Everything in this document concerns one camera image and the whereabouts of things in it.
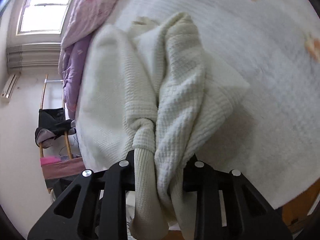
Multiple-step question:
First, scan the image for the wall air conditioner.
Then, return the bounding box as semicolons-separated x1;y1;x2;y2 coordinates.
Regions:
1;73;21;102

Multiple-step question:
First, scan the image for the wooden chair with clothes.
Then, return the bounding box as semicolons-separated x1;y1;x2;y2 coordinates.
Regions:
35;74;73;159

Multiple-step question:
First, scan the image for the purple pink quilt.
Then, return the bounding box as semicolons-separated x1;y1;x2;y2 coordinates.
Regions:
58;0;117;119

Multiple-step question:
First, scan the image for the pink storage box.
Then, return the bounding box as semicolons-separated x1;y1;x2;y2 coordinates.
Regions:
40;156;85;189

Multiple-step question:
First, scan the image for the window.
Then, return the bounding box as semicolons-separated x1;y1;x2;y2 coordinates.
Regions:
17;0;72;35

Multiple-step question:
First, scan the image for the cream knit cardigan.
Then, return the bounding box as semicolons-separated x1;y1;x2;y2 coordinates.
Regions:
76;12;249;239

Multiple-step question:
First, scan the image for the white patterned bed sheet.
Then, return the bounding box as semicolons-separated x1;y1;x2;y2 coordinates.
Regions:
75;0;320;210

